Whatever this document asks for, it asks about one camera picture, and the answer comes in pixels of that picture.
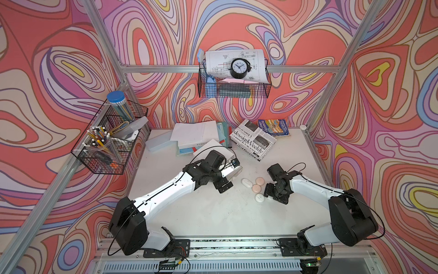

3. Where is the white round earphone case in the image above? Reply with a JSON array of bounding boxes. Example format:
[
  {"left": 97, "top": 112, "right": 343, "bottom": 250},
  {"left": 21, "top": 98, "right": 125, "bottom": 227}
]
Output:
[{"left": 254, "top": 193, "right": 265, "bottom": 203}]

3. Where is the pink earphone case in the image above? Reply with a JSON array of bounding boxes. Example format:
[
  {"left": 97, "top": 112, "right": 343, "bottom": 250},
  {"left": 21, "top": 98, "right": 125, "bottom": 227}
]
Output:
[
  {"left": 255, "top": 177, "right": 265, "bottom": 186},
  {"left": 252, "top": 184, "right": 262, "bottom": 194}
]

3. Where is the white oval earphone case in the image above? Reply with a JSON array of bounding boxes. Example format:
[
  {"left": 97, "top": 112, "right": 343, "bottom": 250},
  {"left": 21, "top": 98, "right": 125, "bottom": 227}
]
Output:
[{"left": 241, "top": 178, "right": 253, "bottom": 188}]

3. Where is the white three-drawer box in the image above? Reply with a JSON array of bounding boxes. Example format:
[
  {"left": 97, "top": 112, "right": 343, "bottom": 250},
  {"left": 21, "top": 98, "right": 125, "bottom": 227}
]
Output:
[{"left": 193, "top": 139, "right": 237, "bottom": 180}]

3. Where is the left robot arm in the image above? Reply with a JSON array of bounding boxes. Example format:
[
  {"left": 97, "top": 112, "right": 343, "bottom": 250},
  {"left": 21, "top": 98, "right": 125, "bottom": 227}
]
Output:
[{"left": 109, "top": 150, "right": 242, "bottom": 256}]

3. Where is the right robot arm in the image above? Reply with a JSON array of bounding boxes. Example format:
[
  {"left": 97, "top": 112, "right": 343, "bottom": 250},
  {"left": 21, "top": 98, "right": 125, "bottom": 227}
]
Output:
[{"left": 263, "top": 164, "right": 379, "bottom": 252}]

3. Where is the folded newspaper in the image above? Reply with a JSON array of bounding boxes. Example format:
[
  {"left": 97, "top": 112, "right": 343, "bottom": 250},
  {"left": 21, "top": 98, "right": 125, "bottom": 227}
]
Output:
[{"left": 230, "top": 119, "right": 277, "bottom": 162}]

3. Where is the teal books stack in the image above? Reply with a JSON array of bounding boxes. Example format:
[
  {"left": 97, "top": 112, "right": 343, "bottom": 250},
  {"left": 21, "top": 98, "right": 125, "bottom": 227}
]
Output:
[{"left": 176, "top": 122, "right": 232, "bottom": 156}]

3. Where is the white open notebook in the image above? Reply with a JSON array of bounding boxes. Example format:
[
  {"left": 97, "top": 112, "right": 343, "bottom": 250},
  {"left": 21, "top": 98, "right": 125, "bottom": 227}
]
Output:
[{"left": 171, "top": 121, "right": 220, "bottom": 149}]

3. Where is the blue book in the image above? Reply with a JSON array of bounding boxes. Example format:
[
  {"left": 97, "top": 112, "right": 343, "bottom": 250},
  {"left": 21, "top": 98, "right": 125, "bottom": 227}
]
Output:
[{"left": 258, "top": 119, "right": 289, "bottom": 137}]

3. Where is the translucent plastic box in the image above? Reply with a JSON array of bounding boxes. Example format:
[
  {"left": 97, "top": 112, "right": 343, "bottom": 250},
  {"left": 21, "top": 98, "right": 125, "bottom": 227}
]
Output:
[{"left": 145, "top": 131, "right": 177, "bottom": 152}]

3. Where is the black round clock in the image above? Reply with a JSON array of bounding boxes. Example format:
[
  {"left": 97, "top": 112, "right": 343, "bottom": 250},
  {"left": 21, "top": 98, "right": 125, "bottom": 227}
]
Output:
[{"left": 229, "top": 58, "right": 251, "bottom": 79}]

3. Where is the white drawing sheet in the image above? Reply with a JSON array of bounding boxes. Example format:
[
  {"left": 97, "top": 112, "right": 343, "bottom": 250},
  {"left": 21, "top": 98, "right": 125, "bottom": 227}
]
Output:
[{"left": 205, "top": 50, "right": 268, "bottom": 83}]

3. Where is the clear cup with pens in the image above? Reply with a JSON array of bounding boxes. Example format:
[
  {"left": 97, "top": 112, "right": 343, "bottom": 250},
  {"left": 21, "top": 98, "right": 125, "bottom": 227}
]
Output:
[{"left": 82, "top": 126, "right": 123, "bottom": 164}]

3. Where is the blue lid pencil jar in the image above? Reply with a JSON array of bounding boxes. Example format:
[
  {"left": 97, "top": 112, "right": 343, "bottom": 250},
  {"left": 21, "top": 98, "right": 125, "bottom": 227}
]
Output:
[{"left": 107, "top": 90, "right": 135, "bottom": 122}]

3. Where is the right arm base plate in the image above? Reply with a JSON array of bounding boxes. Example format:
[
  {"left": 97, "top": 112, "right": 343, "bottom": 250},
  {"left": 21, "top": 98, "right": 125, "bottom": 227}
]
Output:
[{"left": 277, "top": 237, "right": 327, "bottom": 258}]

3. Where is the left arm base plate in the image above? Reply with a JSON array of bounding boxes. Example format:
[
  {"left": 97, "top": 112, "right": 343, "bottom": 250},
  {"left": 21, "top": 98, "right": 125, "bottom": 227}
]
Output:
[{"left": 143, "top": 239, "right": 190, "bottom": 259}]

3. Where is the black wire wall basket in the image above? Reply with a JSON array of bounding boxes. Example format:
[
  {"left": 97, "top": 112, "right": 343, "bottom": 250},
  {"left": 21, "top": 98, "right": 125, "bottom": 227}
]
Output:
[{"left": 197, "top": 59, "right": 272, "bottom": 99}]

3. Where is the black wire side basket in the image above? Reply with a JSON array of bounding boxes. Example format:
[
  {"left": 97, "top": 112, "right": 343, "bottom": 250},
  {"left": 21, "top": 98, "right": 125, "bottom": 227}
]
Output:
[{"left": 71, "top": 102, "right": 151, "bottom": 175}]

